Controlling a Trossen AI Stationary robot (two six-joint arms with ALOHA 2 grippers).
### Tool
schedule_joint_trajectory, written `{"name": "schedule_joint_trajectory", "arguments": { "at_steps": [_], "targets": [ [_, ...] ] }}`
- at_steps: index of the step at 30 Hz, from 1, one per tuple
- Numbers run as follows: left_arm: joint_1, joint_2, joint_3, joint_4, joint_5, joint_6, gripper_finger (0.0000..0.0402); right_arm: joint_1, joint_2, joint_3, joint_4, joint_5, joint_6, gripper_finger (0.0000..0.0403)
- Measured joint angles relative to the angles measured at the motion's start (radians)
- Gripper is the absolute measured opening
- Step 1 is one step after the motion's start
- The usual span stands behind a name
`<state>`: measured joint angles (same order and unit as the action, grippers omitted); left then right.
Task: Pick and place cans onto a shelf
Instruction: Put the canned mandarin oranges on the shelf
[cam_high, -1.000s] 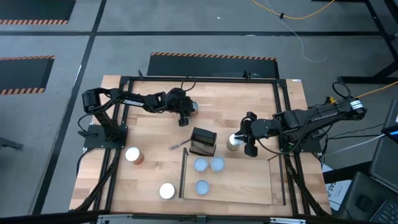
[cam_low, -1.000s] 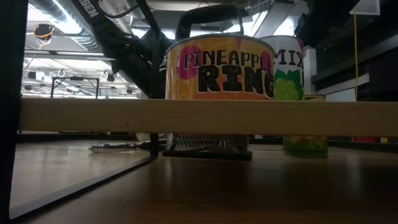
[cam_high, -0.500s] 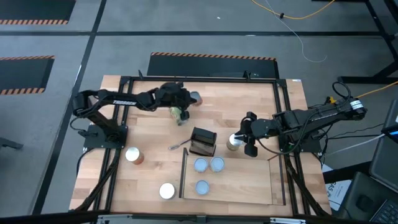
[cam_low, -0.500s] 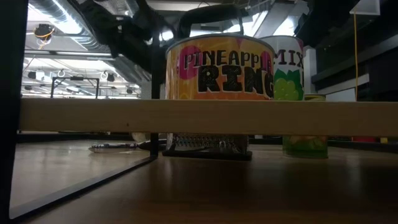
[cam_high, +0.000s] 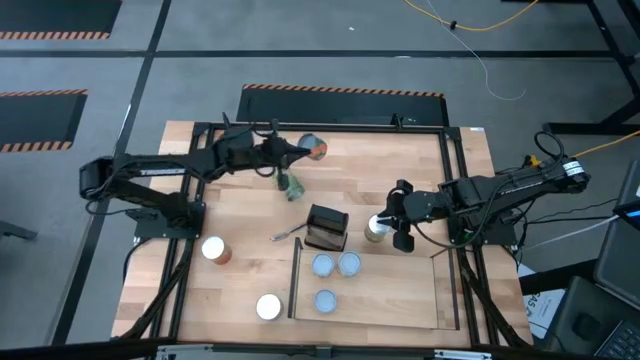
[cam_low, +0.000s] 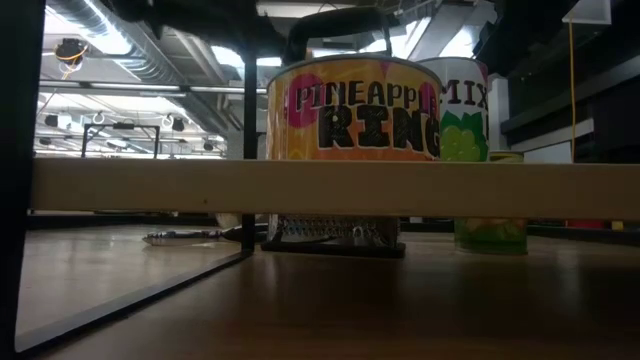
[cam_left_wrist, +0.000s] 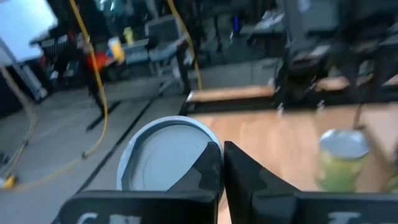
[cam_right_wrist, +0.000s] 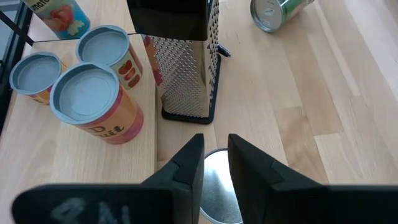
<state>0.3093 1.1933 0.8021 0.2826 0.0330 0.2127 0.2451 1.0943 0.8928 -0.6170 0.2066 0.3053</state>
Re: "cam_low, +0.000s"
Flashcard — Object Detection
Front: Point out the pineapple rings can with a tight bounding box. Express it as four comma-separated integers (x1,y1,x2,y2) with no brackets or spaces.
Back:
264,53,444,163

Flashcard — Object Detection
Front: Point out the mixed fruit can white label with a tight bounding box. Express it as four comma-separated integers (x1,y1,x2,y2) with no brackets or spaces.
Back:
416,55,491,163

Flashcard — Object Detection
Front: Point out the tall green label can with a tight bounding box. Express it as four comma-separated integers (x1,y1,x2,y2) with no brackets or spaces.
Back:
453,150,530,256

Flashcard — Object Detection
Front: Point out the black box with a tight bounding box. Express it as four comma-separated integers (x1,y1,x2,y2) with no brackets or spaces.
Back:
260,5,407,260

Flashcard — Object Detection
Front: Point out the grey ceiling beam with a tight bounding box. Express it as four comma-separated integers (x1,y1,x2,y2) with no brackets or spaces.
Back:
38,79,271,97

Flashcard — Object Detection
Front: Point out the white ceiling panel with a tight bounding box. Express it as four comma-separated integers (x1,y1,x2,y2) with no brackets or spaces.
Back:
561,0,613,26

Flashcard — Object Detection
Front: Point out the silver spoon with black handle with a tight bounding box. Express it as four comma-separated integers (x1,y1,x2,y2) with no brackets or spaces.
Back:
142,223,271,248

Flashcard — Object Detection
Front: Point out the distant black metal frame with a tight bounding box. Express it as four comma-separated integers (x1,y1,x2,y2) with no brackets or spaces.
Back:
81,122,162,159

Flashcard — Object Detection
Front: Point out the silver ceiling duct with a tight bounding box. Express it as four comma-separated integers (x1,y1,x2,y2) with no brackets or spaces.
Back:
44,0,236,136

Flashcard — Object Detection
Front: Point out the yellow hanging cable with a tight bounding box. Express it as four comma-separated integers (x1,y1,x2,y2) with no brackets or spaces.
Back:
568,20,577,164

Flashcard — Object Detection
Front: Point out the black ceiling cable reel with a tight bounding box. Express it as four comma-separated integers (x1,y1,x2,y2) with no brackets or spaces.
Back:
53,37,91,69

